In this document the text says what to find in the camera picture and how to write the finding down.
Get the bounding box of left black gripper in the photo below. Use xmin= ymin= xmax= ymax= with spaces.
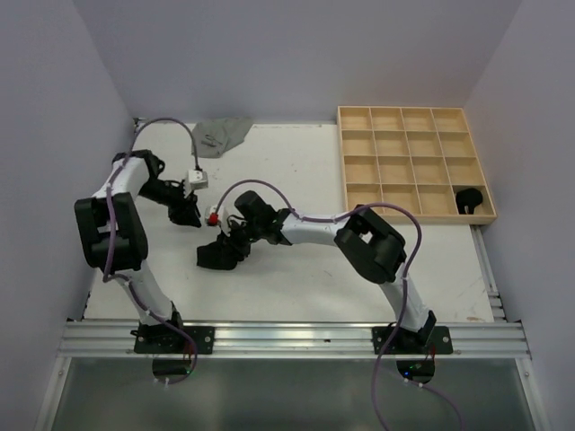
xmin=138 ymin=179 xmax=202 ymax=228

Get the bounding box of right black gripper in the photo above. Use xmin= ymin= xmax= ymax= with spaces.
xmin=218 ymin=218 xmax=263 ymax=262

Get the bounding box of black striped underwear grey waistband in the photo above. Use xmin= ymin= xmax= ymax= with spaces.
xmin=197 ymin=233 xmax=251 ymax=270

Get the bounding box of black underwear beige waistband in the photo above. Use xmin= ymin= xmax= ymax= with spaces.
xmin=455 ymin=188 xmax=483 ymax=216

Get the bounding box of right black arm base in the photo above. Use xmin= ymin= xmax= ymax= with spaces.
xmin=371 ymin=312 xmax=454 ymax=355

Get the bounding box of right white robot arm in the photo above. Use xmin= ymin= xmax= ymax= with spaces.
xmin=217 ymin=190 xmax=437 ymax=353

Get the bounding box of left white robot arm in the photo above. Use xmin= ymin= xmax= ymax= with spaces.
xmin=74 ymin=150 xmax=201 ymax=353

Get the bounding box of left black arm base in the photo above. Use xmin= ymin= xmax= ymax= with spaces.
xmin=130 ymin=311 xmax=216 ymax=355

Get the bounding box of grey crumpled underwear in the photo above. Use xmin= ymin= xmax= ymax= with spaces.
xmin=192 ymin=117 xmax=254 ymax=159

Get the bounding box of wooden compartment tray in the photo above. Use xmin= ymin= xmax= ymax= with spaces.
xmin=337 ymin=106 xmax=497 ymax=225

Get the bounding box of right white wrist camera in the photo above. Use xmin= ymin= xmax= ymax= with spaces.
xmin=205 ymin=205 xmax=230 ymax=228

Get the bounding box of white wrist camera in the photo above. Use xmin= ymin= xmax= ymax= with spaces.
xmin=205 ymin=205 xmax=230 ymax=228
xmin=182 ymin=169 xmax=208 ymax=194

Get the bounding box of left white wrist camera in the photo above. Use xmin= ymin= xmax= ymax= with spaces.
xmin=182 ymin=169 xmax=208 ymax=194

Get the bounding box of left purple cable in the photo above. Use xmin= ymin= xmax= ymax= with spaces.
xmin=102 ymin=117 xmax=202 ymax=385

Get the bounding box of purple cable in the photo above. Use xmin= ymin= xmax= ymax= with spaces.
xmin=215 ymin=179 xmax=466 ymax=431
xmin=102 ymin=117 xmax=202 ymax=385

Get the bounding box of aluminium mounting rail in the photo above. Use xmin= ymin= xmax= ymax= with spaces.
xmin=57 ymin=320 xmax=530 ymax=359

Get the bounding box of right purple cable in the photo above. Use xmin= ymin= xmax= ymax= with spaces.
xmin=215 ymin=179 xmax=466 ymax=431

